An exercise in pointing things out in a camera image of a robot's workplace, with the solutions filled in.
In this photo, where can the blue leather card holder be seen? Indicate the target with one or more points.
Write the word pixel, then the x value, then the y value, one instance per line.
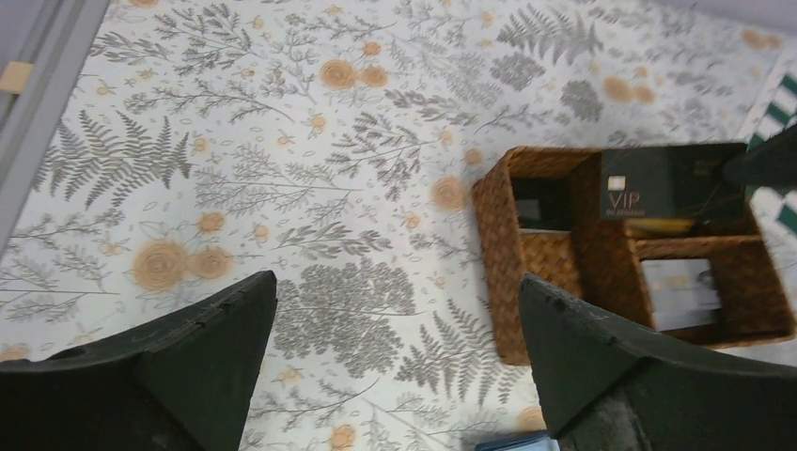
pixel 534 441

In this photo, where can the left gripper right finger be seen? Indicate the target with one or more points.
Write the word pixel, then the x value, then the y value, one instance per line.
pixel 608 383

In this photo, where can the woven wicker divided basket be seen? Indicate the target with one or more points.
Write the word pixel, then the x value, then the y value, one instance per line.
pixel 600 260

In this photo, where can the tan card box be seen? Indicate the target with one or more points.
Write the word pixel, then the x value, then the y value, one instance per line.
pixel 658 228

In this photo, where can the grey card stack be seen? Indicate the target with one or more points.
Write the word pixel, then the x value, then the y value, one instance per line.
pixel 682 293

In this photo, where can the aluminium frame rail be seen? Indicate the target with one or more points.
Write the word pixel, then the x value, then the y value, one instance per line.
pixel 44 45

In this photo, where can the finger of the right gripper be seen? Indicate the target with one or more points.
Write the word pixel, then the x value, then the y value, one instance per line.
pixel 771 164

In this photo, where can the black VIP card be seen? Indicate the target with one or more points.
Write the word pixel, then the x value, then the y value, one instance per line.
pixel 671 182

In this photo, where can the floral table mat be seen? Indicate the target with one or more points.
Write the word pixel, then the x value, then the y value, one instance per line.
pixel 336 143

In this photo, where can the green white chessboard mat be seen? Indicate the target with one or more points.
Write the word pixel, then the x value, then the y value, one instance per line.
pixel 774 111

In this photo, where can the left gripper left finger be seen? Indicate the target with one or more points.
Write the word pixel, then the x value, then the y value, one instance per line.
pixel 183 381

